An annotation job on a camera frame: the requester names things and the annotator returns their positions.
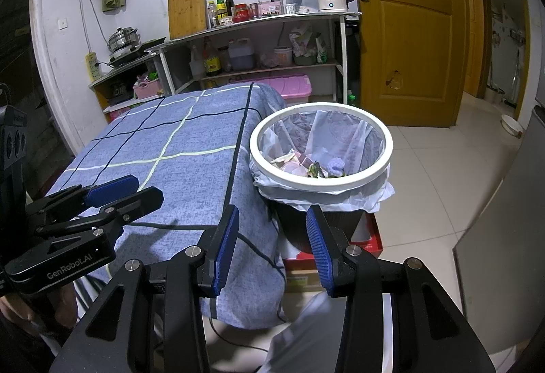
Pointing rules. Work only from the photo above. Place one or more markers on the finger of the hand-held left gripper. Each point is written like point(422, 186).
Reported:
point(113, 190)
point(140, 202)

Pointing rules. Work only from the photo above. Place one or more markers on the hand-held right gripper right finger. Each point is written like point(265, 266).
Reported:
point(319, 253)

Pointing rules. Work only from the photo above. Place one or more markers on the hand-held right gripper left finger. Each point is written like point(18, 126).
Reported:
point(225, 245)

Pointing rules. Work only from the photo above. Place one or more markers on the black bin with white rim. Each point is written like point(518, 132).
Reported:
point(293, 228)

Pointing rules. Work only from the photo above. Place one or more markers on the green snack wrapper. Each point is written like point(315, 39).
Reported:
point(318, 170)

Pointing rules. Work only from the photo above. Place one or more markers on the clear plastic cup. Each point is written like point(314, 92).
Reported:
point(293, 169)

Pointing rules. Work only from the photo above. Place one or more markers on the white foam fruit net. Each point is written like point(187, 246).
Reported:
point(336, 166)

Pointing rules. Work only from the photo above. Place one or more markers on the person's left forearm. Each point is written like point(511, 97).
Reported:
point(21, 347)

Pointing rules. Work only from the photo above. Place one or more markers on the person's left hand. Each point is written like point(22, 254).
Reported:
point(17, 309)

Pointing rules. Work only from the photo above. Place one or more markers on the cardboard box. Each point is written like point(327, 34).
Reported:
point(302, 281)

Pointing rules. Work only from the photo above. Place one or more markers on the red box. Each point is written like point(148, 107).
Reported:
point(370, 241)

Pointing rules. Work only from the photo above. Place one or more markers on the blue checked blanket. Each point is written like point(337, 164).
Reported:
point(191, 185)

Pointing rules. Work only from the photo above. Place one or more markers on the pale striped cloth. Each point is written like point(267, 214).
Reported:
point(306, 334)

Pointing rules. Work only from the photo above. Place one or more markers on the pink plastic basket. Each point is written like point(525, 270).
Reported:
point(147, 90)

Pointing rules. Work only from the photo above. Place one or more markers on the low wooden cabinet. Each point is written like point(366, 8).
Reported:
point(123, 73)

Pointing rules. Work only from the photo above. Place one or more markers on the pale yellow power strip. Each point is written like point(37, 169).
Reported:
point(93, 66)

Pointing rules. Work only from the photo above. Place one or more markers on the black induction cooker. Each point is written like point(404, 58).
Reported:
point(140, 51)

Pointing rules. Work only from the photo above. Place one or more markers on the white plastic bottle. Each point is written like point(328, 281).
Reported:
point(196, 64)

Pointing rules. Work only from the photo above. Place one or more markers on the steel pot with lid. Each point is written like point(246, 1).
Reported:
point(122, 40)

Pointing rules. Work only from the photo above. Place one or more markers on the yellow label soy bottle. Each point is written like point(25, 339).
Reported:
point(212, 62)

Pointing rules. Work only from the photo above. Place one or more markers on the green cap plastic bottle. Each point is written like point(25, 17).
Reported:
point(351, 98)

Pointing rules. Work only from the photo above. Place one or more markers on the pink lidded storage box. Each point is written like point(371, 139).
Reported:
point(281, 85)

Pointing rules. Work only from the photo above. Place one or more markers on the dark liquid jug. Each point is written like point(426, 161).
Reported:
point(242, 56)

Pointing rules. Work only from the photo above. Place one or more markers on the grey appliance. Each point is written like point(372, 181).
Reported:
point(502, 249)

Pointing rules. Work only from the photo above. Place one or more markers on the wooden cutting board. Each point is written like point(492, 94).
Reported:
point(187, 9)

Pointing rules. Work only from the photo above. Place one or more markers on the pink small bucket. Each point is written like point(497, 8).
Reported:
point(283, 57)

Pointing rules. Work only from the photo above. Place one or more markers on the clear small bottle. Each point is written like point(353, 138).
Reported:
point(212, 15)

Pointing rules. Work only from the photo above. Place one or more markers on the bundle of plastic bags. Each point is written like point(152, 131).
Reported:
point(304, 41)

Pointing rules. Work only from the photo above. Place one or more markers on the red jar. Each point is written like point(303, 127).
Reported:
point(242, 13)

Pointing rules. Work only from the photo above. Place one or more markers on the dark sauce bottle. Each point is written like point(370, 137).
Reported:
point(230, 4)

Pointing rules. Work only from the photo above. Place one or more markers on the white shelf unit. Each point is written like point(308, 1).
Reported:
point(264, 20)

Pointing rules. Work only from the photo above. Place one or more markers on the yellow wooden door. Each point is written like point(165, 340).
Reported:
point(408, 49)

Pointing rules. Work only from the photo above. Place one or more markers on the white floor bowl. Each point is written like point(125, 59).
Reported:
point(511, 126)

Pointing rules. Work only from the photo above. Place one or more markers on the pink knife holder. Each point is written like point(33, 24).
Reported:
point(271, 9)

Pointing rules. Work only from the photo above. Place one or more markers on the clear plastic container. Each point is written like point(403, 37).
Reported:
point(300, 0)

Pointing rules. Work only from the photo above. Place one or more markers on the white wall switch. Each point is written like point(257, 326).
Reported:
point(63, 23)

